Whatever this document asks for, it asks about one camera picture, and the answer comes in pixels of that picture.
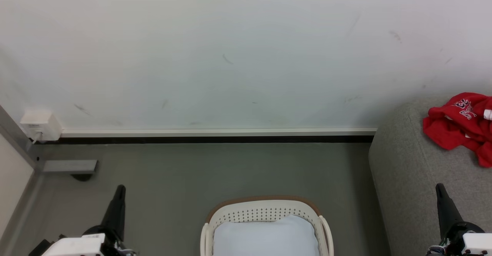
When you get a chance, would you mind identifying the grey metal frame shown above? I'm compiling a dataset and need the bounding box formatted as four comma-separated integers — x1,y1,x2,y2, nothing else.
0,105,43,256

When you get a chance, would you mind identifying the pale blue cloth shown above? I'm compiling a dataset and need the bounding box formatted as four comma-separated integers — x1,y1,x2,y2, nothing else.
213,214,320,256

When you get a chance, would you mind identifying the white laundry basket brown rim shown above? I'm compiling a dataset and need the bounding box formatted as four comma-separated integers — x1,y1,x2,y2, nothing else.
200,196,334,256

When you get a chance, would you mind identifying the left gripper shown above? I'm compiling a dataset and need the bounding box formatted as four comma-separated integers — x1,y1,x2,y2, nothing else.
42,185,133,256

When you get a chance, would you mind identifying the red sports clothing white trim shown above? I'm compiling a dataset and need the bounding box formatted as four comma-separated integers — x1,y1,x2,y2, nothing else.
423,92,492,168

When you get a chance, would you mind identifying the grey fabric sofa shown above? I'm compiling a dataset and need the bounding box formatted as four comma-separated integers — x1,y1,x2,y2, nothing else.
368,96,492,256

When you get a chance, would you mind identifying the white wall socket box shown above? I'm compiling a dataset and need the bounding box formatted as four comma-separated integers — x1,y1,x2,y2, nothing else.
20,110,63,142

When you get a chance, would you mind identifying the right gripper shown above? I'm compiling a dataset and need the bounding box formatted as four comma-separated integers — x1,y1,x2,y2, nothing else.
427,183,492,256

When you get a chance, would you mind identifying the dark wall baseboard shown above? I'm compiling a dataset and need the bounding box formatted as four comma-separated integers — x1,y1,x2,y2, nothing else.
38,128,378,145

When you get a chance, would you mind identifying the beige panel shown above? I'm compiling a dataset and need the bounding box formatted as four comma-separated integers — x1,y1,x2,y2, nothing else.
0,133,35,235

